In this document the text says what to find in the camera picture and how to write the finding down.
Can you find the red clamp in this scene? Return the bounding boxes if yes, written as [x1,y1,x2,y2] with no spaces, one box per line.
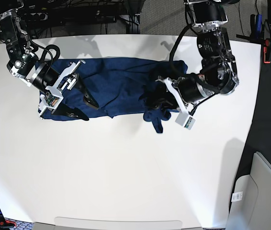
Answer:
[263,38,271,64]

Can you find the blue long-sleeve shirt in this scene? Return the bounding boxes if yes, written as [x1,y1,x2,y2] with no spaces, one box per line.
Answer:
[38,57,188,134]

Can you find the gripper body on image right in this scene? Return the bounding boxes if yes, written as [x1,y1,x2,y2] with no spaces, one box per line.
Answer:
[155,76,198,113]

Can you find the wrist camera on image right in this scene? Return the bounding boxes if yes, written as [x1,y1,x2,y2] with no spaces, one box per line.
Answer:
[175,112,196,130]

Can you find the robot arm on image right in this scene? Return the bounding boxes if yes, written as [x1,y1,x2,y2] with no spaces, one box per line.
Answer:
[143,0,239,115]

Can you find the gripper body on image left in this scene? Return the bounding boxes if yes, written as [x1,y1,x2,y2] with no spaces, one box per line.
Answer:
[38,59,86,117]

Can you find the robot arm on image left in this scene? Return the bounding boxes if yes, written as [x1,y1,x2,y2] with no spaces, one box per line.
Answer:
[0,0,99,121]

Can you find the beige plastic bin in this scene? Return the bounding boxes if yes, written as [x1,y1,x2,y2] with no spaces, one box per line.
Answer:
[225,152,271,230]

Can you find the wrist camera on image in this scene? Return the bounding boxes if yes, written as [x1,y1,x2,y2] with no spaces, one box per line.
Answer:
[175,112,196,130]
[44,91,63,108]

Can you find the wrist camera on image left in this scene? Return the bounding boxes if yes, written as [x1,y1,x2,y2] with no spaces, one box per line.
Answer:
[44,91,63,108]

